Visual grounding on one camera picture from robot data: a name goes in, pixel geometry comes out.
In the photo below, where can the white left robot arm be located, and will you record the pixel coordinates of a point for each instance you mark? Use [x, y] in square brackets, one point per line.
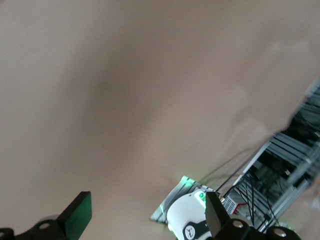
[185, 212]

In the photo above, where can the aluminium rack frame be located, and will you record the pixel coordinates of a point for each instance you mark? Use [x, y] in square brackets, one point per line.
[282, 150]

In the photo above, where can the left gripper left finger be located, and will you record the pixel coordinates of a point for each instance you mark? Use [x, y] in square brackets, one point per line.
[77, 215]

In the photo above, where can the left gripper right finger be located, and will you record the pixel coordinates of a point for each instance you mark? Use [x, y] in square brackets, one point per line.
[215, 215]

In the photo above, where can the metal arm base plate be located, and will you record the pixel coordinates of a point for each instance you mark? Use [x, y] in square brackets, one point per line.
[172, 192]

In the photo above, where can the white power supply box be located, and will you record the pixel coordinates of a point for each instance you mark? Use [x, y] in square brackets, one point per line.
[231, 205]

